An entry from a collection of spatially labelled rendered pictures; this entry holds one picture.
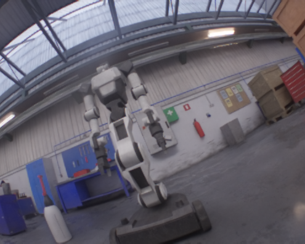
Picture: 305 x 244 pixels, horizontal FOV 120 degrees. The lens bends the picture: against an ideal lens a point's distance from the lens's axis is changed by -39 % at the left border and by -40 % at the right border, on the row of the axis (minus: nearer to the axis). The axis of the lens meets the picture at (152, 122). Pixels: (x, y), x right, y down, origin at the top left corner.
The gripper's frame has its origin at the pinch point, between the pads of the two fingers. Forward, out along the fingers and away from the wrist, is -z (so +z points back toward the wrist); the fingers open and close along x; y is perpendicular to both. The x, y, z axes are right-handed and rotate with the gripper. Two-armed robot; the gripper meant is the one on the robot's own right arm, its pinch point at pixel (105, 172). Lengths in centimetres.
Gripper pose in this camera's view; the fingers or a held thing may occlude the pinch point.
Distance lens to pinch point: 105.8
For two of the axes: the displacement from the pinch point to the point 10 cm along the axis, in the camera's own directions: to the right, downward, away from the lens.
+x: -1.9, -4.1, -8.9
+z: -3.6, -8.2, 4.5
